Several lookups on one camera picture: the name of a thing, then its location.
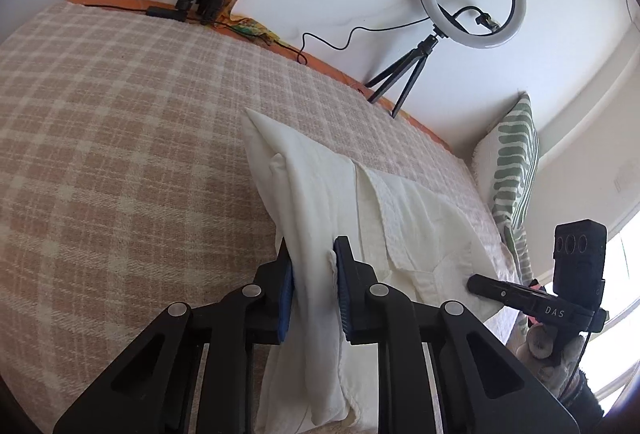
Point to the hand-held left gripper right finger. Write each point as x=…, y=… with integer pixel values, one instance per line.
x=344, y=299

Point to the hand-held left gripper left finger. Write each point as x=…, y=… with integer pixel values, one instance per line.
x=286, y=299

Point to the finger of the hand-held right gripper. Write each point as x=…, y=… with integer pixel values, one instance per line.
x=500, y=291

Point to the white shirt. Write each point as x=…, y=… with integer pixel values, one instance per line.
x=315, y=214

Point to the person's right forearm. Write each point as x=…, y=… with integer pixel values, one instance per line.
x=587, y=401

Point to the person's right hand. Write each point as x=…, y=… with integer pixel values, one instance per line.
x=542, y=344

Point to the window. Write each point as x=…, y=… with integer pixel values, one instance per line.
x=622, y=304

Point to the green striped pillow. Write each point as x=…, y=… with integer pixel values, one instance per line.
x=510, y=154

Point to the pink plaid blanket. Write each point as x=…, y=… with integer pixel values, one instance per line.
x=125, y=164

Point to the colourful patterned cloth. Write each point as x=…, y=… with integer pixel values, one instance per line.
x=252, y=28

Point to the black power adapter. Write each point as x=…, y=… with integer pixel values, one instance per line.
x=167, y=13

